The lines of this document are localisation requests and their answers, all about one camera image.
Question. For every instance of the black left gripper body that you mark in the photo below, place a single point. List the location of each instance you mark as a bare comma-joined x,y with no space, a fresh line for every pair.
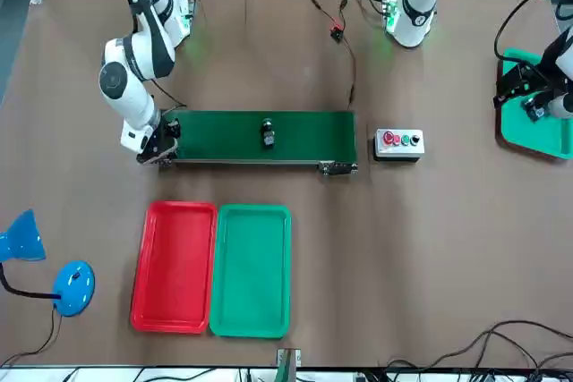
521,78

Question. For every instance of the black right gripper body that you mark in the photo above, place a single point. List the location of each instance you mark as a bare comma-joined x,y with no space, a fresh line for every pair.
156,147

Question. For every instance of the green-capped push-button part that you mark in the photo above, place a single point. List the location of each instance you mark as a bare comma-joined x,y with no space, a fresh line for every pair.
267,133
535,109

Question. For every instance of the grey push-button control box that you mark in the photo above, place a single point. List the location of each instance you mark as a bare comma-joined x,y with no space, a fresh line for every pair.
398,149

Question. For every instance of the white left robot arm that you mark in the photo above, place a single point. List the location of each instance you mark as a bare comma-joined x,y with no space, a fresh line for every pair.
416,15

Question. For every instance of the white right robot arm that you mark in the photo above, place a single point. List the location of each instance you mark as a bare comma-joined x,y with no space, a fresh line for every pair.
130,91

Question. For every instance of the green belt conveyor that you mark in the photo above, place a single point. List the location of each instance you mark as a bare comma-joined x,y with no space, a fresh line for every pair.
313,136

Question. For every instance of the green plastic tray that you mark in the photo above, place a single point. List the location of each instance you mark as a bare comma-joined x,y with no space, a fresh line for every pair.
250,265
528,136

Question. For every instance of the red plastic tray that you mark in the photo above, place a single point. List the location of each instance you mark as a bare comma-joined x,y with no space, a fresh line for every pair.
170,265

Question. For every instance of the blue desk lamp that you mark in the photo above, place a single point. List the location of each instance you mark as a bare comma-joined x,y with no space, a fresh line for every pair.
74,288

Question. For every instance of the black module with red light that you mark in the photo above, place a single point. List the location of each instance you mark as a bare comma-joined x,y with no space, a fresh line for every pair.
336,34

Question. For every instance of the aluminium frame post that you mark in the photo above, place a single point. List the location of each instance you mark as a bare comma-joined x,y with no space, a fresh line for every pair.
286,368

